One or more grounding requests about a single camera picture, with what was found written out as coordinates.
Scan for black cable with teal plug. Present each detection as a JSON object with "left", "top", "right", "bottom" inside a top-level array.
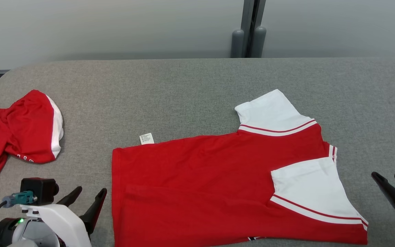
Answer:
[{"left": 0, "top": 191, "right": 35, "bottom": 247}]

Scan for red white striped t-shirt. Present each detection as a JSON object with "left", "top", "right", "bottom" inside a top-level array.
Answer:
[{"left": 111, "top": 89, "right": 369, "bottom": 247}]

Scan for grey partition post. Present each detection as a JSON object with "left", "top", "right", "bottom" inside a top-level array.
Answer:
[{"left": 240, "top": 0, "right": 266, "bottom": 58}]

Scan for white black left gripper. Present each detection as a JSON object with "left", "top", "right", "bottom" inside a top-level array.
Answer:
[{"left": 0, "top": 186, "right": 108, "bottom": 247}]

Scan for grey cylinder post foot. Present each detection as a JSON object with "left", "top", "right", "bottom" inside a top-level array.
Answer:
[
  {"left": 251, "top": 26, "right": 267, "bottom": 58},
  {"left": 231, "top": 29, "right": 245, "bottom": 58}
]

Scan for red white Bulls shorts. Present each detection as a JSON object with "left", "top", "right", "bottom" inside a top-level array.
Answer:
[{"left": 0, "top": 90, "right": 64, "bottom": 201}]

